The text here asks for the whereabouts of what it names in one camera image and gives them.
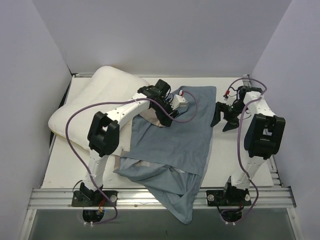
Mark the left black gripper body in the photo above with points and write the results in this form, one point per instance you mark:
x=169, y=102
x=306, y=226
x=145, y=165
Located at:
x=164, y=116

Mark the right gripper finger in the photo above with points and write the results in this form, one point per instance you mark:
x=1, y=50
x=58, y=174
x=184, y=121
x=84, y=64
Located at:
x=231, y=124
x=219, y=107

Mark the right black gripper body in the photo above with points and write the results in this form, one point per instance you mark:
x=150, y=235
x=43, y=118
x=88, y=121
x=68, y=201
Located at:
x=225, y=114

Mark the blue-grey pillowcase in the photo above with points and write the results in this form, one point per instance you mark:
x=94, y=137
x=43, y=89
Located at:
x=171, y=161

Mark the white pillow yellow edge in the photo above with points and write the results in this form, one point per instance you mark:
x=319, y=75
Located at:
x=108, y=84

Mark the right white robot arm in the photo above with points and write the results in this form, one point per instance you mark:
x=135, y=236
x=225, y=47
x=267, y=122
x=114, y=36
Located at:
x=261, y=141

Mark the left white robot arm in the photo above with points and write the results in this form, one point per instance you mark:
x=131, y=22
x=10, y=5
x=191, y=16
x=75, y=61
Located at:
x=104, y=134

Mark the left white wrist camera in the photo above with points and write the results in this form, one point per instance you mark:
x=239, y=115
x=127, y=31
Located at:
x=178, y=101

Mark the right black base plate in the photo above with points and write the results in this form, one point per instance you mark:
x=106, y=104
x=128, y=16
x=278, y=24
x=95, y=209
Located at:
x=229, y=196

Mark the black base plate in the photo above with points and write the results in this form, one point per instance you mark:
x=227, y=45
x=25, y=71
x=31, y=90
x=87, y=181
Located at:
x=85, y=197
x=229, y=196

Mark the back aluminium rail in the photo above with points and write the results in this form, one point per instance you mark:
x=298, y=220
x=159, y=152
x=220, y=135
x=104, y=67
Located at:
x=83, y=75

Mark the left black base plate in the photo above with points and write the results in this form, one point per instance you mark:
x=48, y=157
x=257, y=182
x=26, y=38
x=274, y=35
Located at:
x=85, y=197

